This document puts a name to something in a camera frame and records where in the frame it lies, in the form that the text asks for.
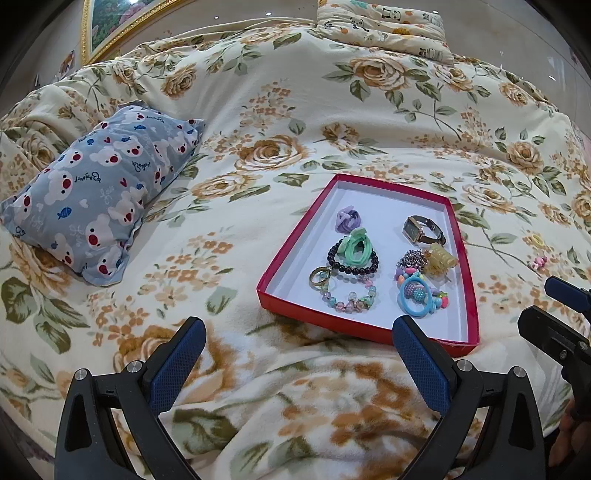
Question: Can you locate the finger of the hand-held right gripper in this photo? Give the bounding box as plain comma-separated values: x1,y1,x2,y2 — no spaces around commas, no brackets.
544,276,591,320
517,305,591,370

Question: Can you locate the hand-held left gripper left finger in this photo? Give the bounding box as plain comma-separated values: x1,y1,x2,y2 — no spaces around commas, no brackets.
54,316,207,480

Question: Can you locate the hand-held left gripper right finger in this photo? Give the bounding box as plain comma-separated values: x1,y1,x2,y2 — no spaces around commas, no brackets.
392,315,546,480

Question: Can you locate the blue hair tie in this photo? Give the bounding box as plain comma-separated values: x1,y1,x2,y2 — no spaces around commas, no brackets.
398,273,437,319

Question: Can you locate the yellow translucent hair claw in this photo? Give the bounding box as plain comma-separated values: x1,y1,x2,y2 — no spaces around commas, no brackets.
424,244,459,279

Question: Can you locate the black bead bracelet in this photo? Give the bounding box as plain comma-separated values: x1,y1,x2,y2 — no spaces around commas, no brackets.
327,244,380,277

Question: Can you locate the green hair tie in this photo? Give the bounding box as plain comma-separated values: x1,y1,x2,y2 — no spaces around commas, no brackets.
333,227,376,267

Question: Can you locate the brown strap wristwatch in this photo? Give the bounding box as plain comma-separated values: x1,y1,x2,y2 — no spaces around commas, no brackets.
402,215,448,246

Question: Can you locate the purple hair tie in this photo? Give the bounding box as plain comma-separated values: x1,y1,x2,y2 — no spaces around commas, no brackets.
335,208,365,234

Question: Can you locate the red shallow box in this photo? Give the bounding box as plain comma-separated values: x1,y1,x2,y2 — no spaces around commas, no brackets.
256,173,481,357

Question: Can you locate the person's right hand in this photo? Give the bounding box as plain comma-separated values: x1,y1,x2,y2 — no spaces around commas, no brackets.
553,398,591,467

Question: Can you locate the grey bear print pillow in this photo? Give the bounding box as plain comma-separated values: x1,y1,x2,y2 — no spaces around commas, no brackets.
0,104,206,288

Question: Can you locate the floral blanket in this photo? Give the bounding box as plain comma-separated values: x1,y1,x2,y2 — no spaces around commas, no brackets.
0,9,591,480

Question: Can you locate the folded panda print blanket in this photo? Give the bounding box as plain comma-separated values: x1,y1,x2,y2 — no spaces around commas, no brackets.
316,0,455,64

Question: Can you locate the gold framed painting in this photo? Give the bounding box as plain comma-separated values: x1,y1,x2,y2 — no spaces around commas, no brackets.
81,0,178,64

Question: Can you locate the colourful bead bracelet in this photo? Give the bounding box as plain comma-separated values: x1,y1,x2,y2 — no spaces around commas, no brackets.
393,270,450,312

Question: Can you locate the pastel bead bracelet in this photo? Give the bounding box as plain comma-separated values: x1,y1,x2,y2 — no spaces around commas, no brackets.
321,277,377,312

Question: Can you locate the silver chain bracelet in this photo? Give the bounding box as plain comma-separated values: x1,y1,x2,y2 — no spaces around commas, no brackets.
396,249,428,273

